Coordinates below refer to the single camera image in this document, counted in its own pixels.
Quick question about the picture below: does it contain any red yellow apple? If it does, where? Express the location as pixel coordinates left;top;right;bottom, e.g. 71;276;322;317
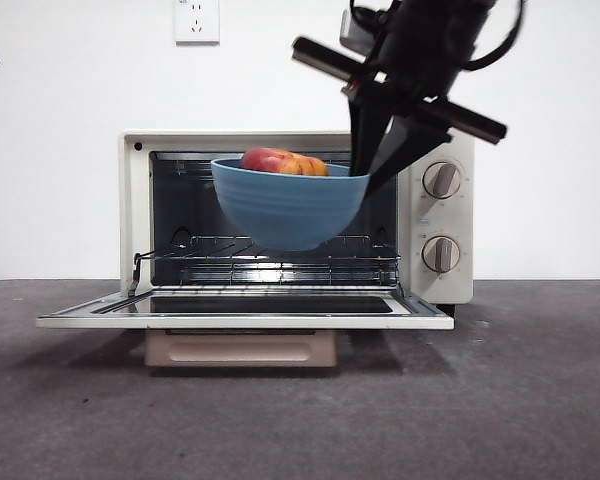
239;146;330;178

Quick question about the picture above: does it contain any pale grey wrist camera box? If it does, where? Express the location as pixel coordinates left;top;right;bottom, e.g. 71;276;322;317
339;8;381;51

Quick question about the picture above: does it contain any glass oven door with handle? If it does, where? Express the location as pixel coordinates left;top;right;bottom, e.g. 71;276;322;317
35;285;455;369

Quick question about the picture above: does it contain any blue ribbed bowl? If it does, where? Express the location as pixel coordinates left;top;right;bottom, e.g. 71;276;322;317
210;157;372;253

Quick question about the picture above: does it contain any white wall socket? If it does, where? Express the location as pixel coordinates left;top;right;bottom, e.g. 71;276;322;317
174;0;221;47

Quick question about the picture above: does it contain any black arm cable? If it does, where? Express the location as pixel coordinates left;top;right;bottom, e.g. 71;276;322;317
459;0;527;72

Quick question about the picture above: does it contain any cream temperature knob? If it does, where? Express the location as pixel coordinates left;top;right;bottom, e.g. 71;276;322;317
422;161;464;200

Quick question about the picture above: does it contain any metal wire oven rack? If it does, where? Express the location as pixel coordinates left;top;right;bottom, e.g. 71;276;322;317
133;234;402;288

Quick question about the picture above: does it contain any cream Toshiba toaster oven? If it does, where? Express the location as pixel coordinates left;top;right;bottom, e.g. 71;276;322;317
118;130;476;307

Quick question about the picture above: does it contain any cream timer knob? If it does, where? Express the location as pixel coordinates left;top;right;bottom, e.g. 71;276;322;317
421;235;462;275

